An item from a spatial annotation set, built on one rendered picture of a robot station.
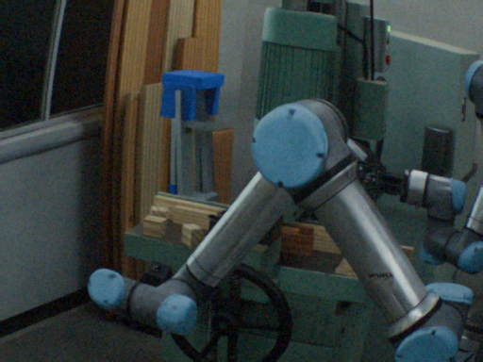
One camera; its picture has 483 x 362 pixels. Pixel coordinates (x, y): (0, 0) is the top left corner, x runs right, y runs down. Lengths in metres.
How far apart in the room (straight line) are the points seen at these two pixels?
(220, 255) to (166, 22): 2.34
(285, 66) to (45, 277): 1.90
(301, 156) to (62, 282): 2.51
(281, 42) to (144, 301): 0.74
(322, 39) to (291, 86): 0.14
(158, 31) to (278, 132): 2.49
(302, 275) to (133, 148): 1.64
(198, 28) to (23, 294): 1.53
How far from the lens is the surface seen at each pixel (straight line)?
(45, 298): 3.62
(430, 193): 1.81
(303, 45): 1.96
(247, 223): 1.52
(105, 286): 1.52
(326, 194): 1.31
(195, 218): 2.19
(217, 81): 2.99
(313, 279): 1.97
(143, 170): 3.51
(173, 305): 1.49
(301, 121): 1.29
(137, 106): 3.46
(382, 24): 2.27
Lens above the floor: 1.55
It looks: 14 degrees down
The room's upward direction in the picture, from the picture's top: 6 degrees clockwise
